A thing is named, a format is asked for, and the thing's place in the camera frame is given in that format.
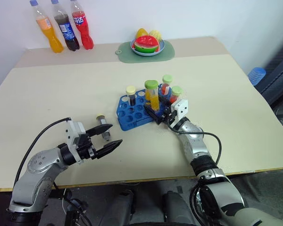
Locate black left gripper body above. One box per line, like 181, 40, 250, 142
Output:
75, 133, 99, 161

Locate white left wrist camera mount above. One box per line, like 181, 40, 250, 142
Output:
65, 120, 87, 163

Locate blue water bottle cap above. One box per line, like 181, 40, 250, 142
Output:
247, 67, 267, 86

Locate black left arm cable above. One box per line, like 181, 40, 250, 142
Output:
13, 117, 72, 190

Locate red liquid tube green cap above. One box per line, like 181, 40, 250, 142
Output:
169, 86, 183, 105
160, 74, 174, 97

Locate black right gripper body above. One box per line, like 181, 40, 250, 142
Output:
160, 106, 178, 125

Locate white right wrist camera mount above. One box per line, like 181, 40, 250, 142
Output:
174, 98, 190, 121

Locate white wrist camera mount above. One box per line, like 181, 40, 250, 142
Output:
174, 98, 190, 121
65, 120, 87, 163

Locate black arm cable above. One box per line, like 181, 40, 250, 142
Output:
166, 121, 222, 166
13, 117, 72, 190

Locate dark grey chair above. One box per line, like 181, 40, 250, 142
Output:
254, 37, 283, 108

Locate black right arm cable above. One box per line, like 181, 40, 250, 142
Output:
166, 121, 222, 166

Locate blue test tube rack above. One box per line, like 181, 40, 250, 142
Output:
115, 88, 171, 131

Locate dark rounded shape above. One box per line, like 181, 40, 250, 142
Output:
105, 188, 135, 226
162, 190, 195, 226

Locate yellow toy corn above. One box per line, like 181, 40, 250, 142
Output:
148, 29, 163, 41

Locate yellow liquid tube green cap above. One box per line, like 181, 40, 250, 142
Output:
144, 80, 161, 112

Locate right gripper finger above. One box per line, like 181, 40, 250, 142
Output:
158, 92, 172, 109
143, 104, 166, 125

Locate yellow toy mango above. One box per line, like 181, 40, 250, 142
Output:
135, 28, 149, 39

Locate black cables under table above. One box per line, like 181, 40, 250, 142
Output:
52, 181, 95, 226

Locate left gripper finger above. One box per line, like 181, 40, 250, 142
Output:
84, 123, 114, 137
93, 139, 124, 159

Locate dark cola bottle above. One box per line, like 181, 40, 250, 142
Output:
50, 0, 81, 52

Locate light blue plate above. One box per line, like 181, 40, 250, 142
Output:
130, 38, 166, 57

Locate small grey tube yellow cap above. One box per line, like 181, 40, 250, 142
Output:
95, 113, 112, 142

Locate toy watermelon slice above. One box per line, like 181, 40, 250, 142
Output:
133, 35, 160, 54

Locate green silicone mat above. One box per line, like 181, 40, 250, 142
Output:
115, 39, 176, 64

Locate red soda bottle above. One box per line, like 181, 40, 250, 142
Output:
69, 0, 95, 50

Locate orange soda bottle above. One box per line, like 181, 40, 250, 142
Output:
29, 0, 65, 54

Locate dark liquid tube yellow cap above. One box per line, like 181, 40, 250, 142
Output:
125, 85, 138, 107

